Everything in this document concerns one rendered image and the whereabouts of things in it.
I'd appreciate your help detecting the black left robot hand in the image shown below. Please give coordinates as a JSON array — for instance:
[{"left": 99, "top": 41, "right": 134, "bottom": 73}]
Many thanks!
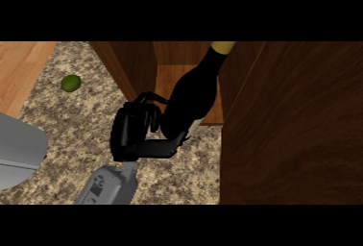
[{"left": 109, "top": 90, "right": 189, "bottom": 162}]

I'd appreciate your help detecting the black wine bottle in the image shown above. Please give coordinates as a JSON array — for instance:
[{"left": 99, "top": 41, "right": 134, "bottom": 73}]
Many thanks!
[{"left": 159, "top": 40, "right": 236, "bottom": 142}]

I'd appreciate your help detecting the open wooden cabinet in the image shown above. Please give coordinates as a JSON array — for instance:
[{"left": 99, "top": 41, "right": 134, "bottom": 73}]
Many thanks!
[{"left": 89, "top": 40, "right": 267, "bottom": 127}]

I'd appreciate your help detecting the dark brown cabinet door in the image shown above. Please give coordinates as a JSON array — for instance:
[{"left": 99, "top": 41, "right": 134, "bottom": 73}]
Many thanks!
[{"left": 218, "top": 40, "right": 363, "bottom": 206}]

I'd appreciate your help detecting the green lime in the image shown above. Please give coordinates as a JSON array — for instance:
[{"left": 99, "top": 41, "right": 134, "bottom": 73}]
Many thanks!
[{"left": 59, "top": 74, "right": 83, "bottom": 93}]

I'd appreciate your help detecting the pale grey rounded appliance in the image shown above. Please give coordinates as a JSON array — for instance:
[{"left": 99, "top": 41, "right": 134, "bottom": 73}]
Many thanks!
[{"left": 0, "top": 111, "right": 50, "bottom": 190}]

